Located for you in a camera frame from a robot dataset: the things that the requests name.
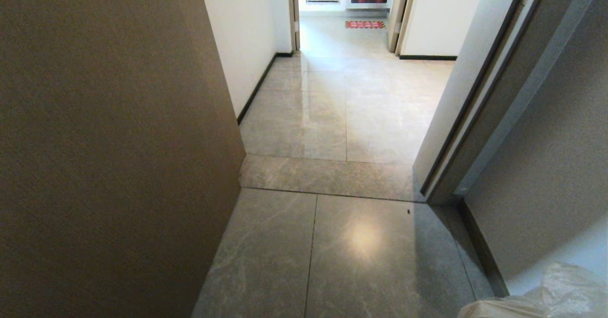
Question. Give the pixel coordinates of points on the clear plastic trash bag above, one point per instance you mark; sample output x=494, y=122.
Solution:
x=555, y=294

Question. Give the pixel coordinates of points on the red floor sign mat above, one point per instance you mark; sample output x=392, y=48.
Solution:
x=365, y=24

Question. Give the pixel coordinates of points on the beige open door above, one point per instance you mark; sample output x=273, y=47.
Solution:
x=398, y=14

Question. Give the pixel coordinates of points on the brown wooden door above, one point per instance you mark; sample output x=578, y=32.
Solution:
x=109, y=156

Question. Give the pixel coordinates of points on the grey door frame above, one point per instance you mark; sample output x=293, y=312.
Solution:
x=494, y=94

